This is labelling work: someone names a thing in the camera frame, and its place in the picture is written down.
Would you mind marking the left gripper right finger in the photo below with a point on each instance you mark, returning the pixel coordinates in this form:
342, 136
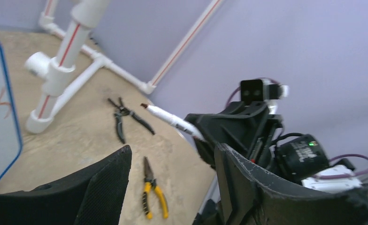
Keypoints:
251, 195

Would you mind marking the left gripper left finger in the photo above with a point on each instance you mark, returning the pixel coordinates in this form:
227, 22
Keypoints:
93, 195

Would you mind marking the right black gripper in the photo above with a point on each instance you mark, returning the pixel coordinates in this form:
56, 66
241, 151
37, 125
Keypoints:
248, 129

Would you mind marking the red whiteboard marker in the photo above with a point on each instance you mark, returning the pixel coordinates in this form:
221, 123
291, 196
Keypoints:
174, 121

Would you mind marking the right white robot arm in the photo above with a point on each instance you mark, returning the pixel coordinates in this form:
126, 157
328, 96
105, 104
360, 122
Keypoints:
301, 159

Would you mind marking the white pipe with red stripe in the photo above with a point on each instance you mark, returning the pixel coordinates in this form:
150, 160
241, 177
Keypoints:
189, 36

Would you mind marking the white PVC pipe stand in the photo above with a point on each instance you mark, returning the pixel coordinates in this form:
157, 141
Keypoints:
74, 64

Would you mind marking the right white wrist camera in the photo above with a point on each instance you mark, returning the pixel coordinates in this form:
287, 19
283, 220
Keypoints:
263, 89

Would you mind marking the yellow handled pliers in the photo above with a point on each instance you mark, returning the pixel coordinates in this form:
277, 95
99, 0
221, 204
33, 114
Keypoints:
150, 184

